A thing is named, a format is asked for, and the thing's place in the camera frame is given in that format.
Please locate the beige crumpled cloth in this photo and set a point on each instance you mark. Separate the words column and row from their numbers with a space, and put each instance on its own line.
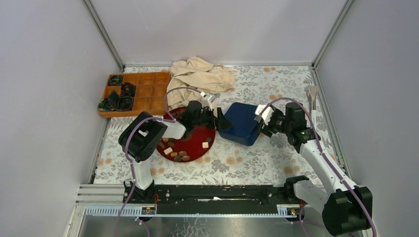
column 195, row 75

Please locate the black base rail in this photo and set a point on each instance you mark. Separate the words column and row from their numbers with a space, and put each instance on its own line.
column 251, row 200

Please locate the wooden compartment tray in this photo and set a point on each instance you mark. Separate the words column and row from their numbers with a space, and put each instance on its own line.
column 147, row 89

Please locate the floral tablecloth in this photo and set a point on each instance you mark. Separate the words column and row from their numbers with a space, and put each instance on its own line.
column 269, row 161

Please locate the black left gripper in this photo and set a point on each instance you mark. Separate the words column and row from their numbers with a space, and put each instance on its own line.
column 222, row 122

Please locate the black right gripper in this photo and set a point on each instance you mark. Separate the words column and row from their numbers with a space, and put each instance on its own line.
column 264, row 128

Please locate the red round tray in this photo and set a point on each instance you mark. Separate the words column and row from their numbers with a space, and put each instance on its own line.
column 189, row 148

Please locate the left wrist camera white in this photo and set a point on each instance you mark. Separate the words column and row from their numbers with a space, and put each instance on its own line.
column 208, row 101

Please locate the dark rolled tie patterned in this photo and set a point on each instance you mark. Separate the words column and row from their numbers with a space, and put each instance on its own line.
column 125, row 103

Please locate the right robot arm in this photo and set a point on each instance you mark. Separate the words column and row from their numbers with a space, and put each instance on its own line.
column 345, row 207

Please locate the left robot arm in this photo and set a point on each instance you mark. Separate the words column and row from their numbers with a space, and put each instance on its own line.
column 143, row 135

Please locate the navy box lid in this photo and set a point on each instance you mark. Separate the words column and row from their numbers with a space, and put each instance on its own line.
column 245, row 129

